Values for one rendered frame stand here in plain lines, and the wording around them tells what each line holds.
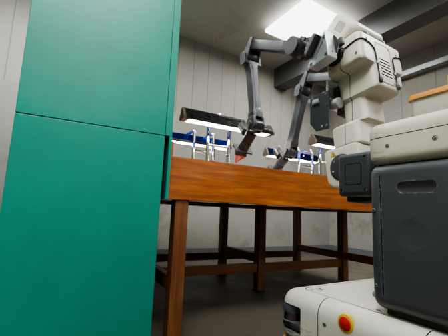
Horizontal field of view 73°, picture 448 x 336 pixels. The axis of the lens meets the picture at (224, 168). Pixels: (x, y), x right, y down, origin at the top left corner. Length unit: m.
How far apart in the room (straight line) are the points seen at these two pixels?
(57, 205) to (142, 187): 0.30
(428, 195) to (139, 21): 1.20
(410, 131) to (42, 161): 1.14
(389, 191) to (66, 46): 1.19
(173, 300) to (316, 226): 3.57
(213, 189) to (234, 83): 2.85
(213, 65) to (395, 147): 3.28
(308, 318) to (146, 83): 1.05
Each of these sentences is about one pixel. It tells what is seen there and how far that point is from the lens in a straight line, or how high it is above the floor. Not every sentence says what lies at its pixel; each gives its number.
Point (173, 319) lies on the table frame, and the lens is 1.39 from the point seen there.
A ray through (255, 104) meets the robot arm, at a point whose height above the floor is 1.08.
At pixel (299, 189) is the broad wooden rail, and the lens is 1.66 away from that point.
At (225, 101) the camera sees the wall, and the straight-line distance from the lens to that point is 3.94.
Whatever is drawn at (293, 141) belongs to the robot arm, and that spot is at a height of 0.97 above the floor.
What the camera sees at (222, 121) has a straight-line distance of 1.79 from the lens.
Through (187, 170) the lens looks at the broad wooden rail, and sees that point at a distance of 1.33.
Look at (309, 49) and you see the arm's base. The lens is 1.28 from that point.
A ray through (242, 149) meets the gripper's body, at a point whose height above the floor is 0.87.
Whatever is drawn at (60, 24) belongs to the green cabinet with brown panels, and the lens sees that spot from 1.37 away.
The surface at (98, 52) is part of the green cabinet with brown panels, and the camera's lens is 1.34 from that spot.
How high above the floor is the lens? 0.53
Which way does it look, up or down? 8 degrees up
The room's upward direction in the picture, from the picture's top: 2 degrees clockwise
